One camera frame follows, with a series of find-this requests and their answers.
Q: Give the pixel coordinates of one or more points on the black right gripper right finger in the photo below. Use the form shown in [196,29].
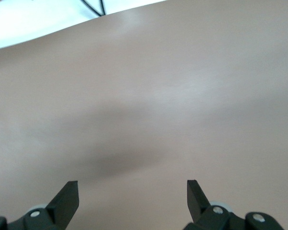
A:
[199,206]

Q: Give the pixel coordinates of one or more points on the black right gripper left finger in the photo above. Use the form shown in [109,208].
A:
[60,208]

